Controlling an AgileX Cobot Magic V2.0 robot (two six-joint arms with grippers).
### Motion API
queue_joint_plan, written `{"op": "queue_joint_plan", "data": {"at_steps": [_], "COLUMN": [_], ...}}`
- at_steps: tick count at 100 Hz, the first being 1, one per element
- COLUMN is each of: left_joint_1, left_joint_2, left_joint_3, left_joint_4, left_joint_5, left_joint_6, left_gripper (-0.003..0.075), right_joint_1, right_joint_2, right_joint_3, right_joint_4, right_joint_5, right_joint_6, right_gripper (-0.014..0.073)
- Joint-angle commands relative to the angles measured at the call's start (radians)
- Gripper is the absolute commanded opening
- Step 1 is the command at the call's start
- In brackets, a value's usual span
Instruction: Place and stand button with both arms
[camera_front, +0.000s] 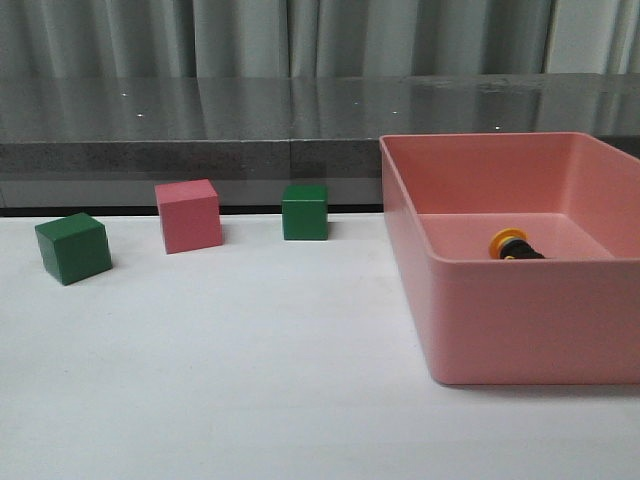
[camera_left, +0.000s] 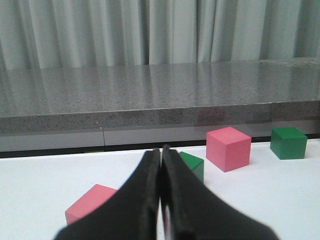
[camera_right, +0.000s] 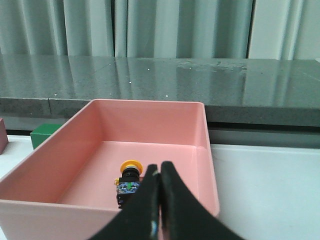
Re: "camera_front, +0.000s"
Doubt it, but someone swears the yellow push button switch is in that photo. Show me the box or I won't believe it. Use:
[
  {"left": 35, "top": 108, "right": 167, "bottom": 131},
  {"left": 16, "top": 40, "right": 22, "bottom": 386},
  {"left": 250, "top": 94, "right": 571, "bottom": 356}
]
[{"left": 488, "top": 227, "right": 545, "bottom": 260}]

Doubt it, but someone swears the green cube block centre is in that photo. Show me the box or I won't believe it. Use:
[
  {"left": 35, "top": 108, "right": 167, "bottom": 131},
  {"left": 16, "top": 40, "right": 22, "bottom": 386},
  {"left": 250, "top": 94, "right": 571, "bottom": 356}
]
[{"left": 281, "top": 185, "right": 329, "bottom": 241}]

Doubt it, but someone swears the green cube block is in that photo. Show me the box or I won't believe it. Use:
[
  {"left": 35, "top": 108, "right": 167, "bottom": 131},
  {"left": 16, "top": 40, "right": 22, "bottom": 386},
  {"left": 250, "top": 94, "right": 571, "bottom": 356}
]
[
  {"left": 34, "top": 213, "right": 113, "bottom": 285},
  {"left": 281, "top": 185, "right": 329, "bottom": 241}
]

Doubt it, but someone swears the pink cube block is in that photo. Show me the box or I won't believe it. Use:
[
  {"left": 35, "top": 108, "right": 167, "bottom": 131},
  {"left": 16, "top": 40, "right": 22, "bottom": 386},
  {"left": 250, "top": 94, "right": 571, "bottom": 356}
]
[{"left": 154, "top": 179, "right": 223, "bottom": 254}]

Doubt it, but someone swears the green cube block left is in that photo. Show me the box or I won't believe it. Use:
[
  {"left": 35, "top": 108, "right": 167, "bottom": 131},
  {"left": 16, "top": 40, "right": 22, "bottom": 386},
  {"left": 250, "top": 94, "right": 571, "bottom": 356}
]
[{"left": 34, "top": 213, "right": 113, "bottom": 285}]

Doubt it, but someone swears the dark glossy counter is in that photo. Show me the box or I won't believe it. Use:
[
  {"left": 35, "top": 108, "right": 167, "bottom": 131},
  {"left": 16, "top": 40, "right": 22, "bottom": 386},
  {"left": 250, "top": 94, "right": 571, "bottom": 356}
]
[{"left": 1, "top": 74, "right": 639, "bottom": 216}]

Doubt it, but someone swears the pink plastic bin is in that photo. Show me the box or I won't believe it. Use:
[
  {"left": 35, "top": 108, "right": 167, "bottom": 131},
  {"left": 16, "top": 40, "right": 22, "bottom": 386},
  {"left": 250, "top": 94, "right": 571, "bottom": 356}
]
[{"left": 380, "top": 132, "right": 639, "bottom": 385}]

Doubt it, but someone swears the grey curtain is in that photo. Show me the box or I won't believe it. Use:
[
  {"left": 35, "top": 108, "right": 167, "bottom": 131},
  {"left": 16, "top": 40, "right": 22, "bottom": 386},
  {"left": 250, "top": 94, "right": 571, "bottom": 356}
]
[{"left": 1, "top": 1, "right": 639, "bottom": 79}]

